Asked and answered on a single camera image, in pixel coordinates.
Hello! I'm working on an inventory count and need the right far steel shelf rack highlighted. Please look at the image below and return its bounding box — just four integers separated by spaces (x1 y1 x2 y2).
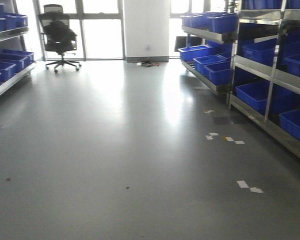
174 11 237 95

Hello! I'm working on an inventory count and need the steel shelf rack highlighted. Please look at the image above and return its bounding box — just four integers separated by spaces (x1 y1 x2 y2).
174 11 237 95
0 0 36 97
228 0 300 159

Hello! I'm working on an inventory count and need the right near steel shelf rack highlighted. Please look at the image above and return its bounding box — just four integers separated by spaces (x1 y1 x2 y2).
228 0 300 159

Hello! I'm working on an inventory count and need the left steel shelf rack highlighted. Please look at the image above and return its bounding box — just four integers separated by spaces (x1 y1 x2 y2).
0 0 36 97

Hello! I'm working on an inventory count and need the black office chair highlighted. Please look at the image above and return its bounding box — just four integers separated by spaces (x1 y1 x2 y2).
38 3 82 74

